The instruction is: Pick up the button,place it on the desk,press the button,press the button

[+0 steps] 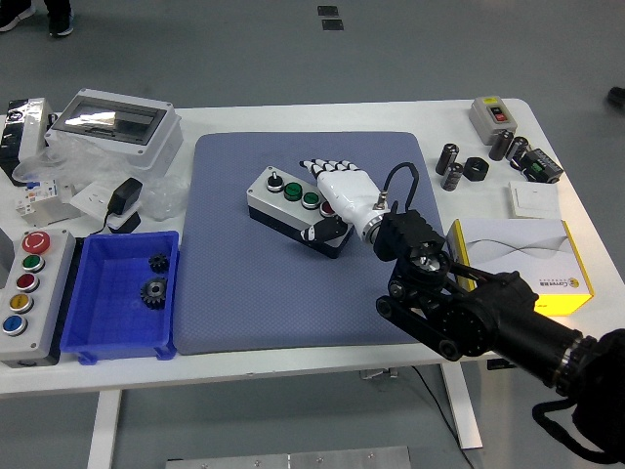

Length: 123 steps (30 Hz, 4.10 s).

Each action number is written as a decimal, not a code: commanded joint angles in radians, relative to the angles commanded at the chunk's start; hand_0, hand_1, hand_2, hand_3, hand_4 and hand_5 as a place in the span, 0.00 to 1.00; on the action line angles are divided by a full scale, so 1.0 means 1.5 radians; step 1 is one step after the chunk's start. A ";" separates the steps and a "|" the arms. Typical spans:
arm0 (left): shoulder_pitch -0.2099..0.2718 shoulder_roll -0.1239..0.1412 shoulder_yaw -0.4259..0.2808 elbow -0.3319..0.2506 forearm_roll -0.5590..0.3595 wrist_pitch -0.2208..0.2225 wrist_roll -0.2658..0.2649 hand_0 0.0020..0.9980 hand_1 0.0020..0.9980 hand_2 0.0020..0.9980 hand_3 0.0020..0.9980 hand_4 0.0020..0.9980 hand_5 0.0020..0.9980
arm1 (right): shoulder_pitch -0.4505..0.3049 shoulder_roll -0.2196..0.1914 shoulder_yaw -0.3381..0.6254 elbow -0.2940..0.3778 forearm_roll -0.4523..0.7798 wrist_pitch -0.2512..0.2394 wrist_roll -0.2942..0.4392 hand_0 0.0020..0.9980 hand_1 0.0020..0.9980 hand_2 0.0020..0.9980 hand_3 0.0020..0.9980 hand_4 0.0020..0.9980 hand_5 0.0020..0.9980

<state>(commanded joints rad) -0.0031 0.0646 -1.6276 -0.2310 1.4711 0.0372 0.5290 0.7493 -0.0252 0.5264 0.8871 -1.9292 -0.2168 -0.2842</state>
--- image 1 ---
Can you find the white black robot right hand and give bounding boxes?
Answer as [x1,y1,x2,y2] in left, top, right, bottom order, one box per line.
[298,157,387,245]

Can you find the grey four-button control box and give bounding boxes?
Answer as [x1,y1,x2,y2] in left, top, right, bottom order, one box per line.
[246,165,355,260]

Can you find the grey five-button control box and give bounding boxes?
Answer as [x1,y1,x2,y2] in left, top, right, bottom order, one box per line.
[0,228,77,368]

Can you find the blue-grey table mat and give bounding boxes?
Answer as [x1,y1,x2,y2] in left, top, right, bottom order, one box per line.
[173,130,443,356]

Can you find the black hex nut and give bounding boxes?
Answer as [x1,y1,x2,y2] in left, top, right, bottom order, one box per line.
[462,155,490,182]

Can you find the yellow white carton box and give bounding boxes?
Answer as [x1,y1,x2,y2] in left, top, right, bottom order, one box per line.
[446,218,596,317]

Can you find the black module green terminals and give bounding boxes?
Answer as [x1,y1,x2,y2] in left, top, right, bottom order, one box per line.
[510,148,564,185]

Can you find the white distribution box clear lid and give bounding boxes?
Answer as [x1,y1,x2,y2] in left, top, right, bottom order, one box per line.
[44,88,185,172]

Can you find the large black gear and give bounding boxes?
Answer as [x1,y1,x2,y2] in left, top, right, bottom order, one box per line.
[140,276,170,310]

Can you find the black power adapter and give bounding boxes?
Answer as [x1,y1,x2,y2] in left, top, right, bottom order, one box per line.
[91,177,145,235]

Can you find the white table leg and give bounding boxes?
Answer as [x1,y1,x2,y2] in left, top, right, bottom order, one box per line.
[87,389,123,469]
[438,363,484,450]

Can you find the clear plastic bag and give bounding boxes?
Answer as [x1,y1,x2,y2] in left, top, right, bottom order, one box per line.
[12,134,189,221]

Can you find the blue plastic bin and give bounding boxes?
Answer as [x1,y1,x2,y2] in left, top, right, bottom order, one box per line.
[59,230,181,365]

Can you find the grey metal plate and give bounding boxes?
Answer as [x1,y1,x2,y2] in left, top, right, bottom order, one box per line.
[165,445,413,469]

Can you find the person's shoe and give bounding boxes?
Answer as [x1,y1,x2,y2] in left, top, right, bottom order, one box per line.
[0,0,36,33]
[47,0,75,38]

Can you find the grey switch box yellow label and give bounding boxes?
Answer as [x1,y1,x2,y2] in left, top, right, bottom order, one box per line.
[469,96,519,147]

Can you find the white wall switch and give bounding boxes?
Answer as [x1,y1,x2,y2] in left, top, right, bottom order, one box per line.
[507,180,561,220]

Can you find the black cable under table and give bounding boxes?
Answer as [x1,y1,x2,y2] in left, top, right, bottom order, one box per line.
[409,365,478,469]

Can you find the white wall socket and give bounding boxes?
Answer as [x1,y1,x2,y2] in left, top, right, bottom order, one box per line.
[69,181,143,231]

